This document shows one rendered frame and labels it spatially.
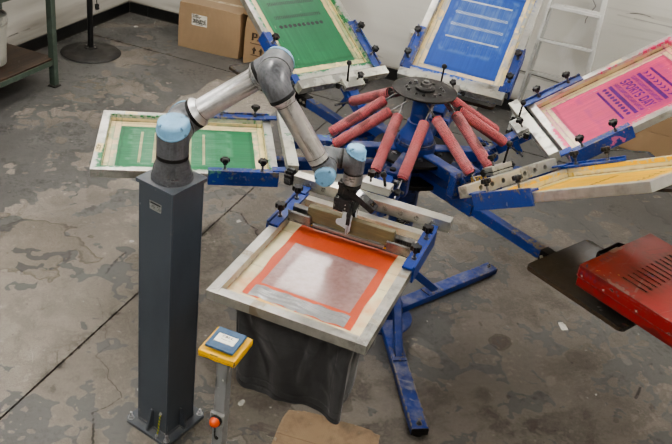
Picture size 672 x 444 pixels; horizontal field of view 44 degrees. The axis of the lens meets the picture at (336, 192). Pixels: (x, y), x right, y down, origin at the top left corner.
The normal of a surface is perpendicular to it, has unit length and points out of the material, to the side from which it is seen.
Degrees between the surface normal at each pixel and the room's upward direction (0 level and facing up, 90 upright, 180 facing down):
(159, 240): 90
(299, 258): 0
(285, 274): 0
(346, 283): 0
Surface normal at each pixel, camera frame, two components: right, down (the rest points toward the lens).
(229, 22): -0.30, 0.41
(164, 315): -0.55, 0.35
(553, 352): 0.12, -0.86
